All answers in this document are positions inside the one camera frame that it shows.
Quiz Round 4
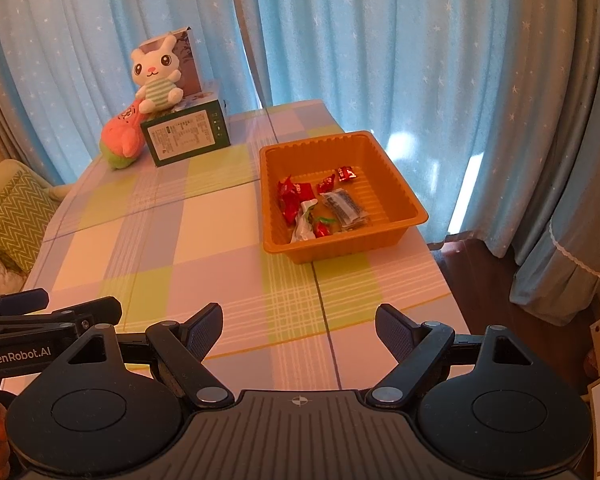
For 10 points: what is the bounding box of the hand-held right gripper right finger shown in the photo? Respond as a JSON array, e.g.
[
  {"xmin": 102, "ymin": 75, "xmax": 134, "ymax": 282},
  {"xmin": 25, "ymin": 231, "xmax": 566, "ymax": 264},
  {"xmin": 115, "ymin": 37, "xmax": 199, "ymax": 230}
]
[{"xmin": 365, "ymin": 304, "xmax": 531, "ymax": 407}]

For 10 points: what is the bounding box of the white rabbit plush toy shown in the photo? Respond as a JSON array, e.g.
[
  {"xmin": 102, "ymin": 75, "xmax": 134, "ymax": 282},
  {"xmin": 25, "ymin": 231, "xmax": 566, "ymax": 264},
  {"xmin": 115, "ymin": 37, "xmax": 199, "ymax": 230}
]
[{"xmin": 131, "ymin": 32, "xmax": 185, "ymax": 113}]

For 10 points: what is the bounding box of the cream sofa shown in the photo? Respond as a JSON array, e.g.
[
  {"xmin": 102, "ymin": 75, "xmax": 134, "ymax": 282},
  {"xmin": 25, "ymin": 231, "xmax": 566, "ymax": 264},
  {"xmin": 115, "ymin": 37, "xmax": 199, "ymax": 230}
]
[{"xmin": 0, "ymin": 159, "xmax": 73, "ymax": 301}]

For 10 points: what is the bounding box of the green cardboard box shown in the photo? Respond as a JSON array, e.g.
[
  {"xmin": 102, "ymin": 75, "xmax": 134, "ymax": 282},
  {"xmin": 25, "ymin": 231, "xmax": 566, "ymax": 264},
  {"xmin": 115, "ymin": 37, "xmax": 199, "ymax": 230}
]
[{"xmin": 140, "ymin": 100, "xmax": 232, "ymax": 167}]

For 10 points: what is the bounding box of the pink green star plush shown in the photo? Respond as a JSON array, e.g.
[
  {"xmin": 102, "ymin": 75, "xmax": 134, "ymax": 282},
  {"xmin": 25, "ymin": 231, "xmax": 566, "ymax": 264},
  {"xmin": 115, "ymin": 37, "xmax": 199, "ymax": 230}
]
[{"xmin": 99, "ymin": 100, "xmax": 148, "ymax": 170}]

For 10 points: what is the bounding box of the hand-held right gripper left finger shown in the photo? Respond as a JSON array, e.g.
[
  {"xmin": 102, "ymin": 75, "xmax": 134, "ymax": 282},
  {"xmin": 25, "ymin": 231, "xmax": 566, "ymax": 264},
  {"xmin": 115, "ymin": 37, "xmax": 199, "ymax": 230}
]
[{"xmin": 69, "ymin": 302, "xmax": 234, "ymax": 408}]

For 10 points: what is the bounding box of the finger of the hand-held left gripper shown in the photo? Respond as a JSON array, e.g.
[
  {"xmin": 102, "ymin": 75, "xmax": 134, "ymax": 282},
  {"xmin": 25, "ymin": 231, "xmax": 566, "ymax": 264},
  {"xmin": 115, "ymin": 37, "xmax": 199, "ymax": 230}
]
[
  {"xmin": 0, "ymin": 296, "xmax": 123, "ymax": 334},
  {"xmin": 0, "ymin": 288, "xmax": 50, "ymax": 317}
]

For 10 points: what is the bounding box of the white printed box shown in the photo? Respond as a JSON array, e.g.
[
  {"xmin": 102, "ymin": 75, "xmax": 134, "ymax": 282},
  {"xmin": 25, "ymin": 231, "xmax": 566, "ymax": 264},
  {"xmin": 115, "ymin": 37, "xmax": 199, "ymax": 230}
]
[{"xmin": 172, "ymin": 87, "xmax": 227, "ymax": 117}]

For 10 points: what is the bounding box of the black snack packet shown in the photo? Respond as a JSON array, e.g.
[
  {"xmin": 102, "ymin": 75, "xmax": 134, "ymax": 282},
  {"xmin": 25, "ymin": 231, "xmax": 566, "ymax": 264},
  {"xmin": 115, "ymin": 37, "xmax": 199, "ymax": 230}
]
[{"xmin": 320, "ymin": 187, "xmax": 371, "ymax": 231}]

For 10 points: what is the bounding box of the blue star curtain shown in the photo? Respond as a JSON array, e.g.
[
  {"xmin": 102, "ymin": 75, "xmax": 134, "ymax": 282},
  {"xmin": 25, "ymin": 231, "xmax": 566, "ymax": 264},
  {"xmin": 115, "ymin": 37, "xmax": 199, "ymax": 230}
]
[
  {"xmin": 0, "ymin": 0, "xmax": 266, "ymax": 186},
  {"xmin": 227, "ymin": 0, "xmax": 600, "ymax": 256}
]

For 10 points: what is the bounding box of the long red snack packet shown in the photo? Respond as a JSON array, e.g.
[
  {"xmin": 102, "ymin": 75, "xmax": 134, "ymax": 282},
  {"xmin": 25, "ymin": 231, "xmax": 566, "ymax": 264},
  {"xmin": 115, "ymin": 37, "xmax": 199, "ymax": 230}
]
[{"xmin": 278, "ymin": 175, "xmax": 315, "ymax": 225}]

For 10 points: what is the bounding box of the tall grey printed box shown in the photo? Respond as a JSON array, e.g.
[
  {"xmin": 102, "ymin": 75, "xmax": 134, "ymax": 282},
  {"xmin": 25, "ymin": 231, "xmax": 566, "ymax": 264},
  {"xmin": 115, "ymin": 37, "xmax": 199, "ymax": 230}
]
[{"xmin": 172, "ymin": 27, "xmax": 204, "ymax": 98}]

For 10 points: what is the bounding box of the white green snack pouch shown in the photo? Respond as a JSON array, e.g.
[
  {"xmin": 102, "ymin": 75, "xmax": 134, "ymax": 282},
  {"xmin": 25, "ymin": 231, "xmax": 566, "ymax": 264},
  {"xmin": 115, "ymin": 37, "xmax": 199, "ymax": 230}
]
[{"xmin": 290, "ymin": 199, "xmax": 321, "ymax": 243}]

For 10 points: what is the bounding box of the orange plastic tray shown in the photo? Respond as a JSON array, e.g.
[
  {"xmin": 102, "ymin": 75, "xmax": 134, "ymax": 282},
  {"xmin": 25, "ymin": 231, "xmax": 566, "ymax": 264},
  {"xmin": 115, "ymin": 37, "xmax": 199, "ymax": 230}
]
[{"xmin": 259, "ymin": 130, "xmax": 429, "ymax": 265}]

